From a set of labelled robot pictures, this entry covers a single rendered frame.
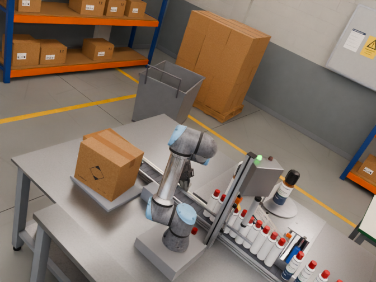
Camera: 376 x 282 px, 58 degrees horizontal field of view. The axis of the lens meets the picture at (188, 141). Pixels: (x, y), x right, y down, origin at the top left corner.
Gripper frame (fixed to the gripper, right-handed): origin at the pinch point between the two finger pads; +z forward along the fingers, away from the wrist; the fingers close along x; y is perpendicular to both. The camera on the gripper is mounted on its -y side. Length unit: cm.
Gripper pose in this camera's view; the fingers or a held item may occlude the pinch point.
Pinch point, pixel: (184, 191)
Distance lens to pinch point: 224.1
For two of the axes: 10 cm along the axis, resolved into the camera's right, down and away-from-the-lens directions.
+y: 5.8, -2.4, 7.8
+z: 1.1, 9.7, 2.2
